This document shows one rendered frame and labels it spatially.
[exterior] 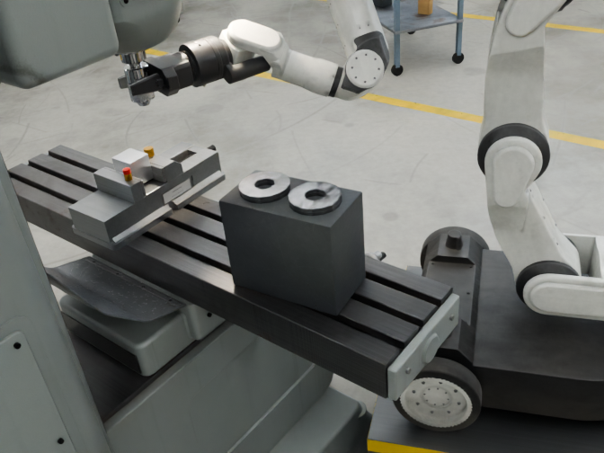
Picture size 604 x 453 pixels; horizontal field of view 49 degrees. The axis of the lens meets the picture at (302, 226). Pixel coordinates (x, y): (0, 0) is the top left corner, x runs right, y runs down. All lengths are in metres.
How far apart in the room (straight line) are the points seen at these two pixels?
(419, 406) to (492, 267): 0.46
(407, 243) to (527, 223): 1.43
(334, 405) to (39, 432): 1.01
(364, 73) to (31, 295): 0.75
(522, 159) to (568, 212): 1.81
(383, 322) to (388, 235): 1.83
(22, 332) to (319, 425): 1.06
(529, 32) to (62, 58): 0.80
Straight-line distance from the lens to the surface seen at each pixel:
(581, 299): 1.59
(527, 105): 1.39
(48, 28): 1.07
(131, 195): 1.42
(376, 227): 3.00
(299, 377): 1.85
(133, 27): 1.20
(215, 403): 1.59
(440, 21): 4.72
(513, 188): 1.42
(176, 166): 1.49
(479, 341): 1.62
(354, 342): 1.10
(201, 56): 1.34
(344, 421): 1.93
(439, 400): 1.59
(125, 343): 1.37
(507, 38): 1.31
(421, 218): 3.06
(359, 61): 1.37
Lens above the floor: 1.68
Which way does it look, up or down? 33 degrees down
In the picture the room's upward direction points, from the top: 6 degrees counter-clockwise
